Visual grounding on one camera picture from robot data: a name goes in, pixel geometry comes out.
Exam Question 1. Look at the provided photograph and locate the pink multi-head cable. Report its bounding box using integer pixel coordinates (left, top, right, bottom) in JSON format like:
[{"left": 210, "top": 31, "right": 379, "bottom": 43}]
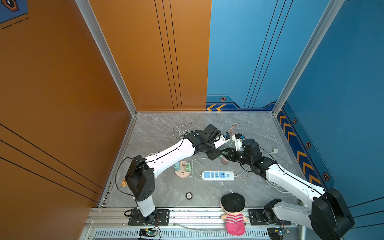
[{"left": 227, "top": 122, "right": 251, "bottom": 181}]

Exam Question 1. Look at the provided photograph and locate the small round black dial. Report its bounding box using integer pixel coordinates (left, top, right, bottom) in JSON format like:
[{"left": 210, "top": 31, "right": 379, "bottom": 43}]
[{"left": 186, "top": 192, "right": 193, "bottom": 200}]

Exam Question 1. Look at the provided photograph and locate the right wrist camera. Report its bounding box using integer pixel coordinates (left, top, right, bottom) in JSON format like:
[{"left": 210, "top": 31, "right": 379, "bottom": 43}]
[{"left": 232, "top": 134, "right": 244, "bottom": 151}]

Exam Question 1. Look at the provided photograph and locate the plush doll black hat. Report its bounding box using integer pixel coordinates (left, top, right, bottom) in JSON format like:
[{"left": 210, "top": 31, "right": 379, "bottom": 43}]
[{"left": 219, "top": 192, "right": 249, "bottom": 237}]

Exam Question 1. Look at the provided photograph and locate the pink charger adapter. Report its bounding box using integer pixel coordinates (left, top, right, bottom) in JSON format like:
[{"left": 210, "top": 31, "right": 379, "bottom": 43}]
[{"left": 221, "top": 159, "right": 229, "bottom": 165}]

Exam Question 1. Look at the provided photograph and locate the right circuit board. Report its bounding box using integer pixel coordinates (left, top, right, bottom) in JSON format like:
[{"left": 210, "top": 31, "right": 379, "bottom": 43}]
[{"left": 267, "top": 228, "right": 291, "bottom": 240}]

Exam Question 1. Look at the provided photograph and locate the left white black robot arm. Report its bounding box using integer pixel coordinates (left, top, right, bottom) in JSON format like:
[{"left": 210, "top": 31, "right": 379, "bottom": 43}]
[{"left": 124, "top": 124, "right": 230, "bottom": 224}]

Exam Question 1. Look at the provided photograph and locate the left green circuit board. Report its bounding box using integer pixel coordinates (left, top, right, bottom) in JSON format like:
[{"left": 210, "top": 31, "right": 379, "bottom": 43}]
[{"left": 138, "top": 229, "right": 160, "bottom": 240}]

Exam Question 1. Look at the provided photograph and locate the small wooden block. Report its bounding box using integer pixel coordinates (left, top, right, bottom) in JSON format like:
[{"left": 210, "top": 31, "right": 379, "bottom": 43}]
[{"left": 121, "top": 180, "right": 128, "bottom": 188}]

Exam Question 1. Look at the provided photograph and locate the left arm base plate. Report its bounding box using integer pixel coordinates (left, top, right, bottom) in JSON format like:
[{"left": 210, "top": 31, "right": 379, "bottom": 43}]
[{"left": 128, "top": 209, "right": 170, "bottom": 226}]

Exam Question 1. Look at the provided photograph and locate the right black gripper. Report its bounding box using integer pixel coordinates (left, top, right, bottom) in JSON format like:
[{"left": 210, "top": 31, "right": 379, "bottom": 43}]
[{"left": 221, "top": 147, "right": 253, "bottom": 166}]

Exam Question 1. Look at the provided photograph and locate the white blue power strip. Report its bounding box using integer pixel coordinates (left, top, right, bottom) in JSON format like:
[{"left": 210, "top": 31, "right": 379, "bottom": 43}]
[{"left": 200, "top": 171, "right": 235, "bottom": 182}]

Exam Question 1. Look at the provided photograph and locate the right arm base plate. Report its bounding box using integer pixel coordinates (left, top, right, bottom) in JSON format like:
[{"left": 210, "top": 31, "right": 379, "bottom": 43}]
[{"left": 248, "top": 209, "right": 292, "bottom": 226}]

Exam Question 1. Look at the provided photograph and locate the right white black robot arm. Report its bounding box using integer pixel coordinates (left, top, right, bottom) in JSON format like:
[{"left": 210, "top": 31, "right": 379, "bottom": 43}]
[{"left": 222, "top": 139, "right": 355, "bottom": 240}]

